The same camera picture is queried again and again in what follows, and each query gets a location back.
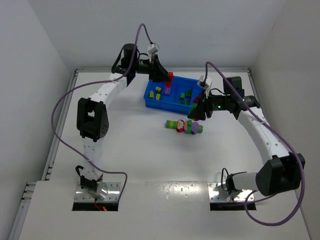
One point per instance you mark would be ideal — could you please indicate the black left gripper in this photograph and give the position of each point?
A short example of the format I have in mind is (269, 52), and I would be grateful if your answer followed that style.
(154, 68)

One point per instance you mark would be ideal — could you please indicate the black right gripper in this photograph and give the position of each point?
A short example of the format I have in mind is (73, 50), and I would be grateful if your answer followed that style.
(206, 105)

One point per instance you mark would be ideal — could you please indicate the lime green lego brick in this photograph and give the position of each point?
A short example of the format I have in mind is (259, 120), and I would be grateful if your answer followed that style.
(151, 94)
(158, 91)

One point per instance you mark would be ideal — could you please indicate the multicolour lego brick stack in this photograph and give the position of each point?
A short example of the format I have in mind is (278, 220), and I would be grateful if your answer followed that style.
(194, 104)

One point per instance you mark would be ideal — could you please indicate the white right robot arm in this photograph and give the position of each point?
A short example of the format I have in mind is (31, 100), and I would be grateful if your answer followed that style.
(280, 171)

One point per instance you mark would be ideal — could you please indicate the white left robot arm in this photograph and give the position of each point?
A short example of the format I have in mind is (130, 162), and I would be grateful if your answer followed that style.
(92, 117)

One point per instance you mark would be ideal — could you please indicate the flower and butterfly lego assembly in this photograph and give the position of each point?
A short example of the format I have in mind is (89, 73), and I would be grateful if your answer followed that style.
(184, 126)

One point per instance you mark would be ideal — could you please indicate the blue compartment tray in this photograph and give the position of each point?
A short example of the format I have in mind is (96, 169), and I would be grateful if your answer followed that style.
(171, 103)

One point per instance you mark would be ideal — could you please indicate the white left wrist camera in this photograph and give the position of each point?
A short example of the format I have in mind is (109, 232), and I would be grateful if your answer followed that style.
(152, 49)

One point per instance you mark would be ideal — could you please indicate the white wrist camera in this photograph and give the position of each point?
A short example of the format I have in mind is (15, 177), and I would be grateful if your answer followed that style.
(205, 84)
(152, 49)

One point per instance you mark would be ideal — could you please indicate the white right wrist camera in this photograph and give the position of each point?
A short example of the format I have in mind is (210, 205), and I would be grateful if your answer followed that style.
(205, 84)

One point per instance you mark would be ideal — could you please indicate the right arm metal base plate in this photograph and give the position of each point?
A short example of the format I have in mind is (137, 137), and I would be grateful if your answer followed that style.
(218, 194)

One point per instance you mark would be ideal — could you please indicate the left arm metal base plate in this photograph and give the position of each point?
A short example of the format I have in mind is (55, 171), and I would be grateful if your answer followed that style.
(106, 192)

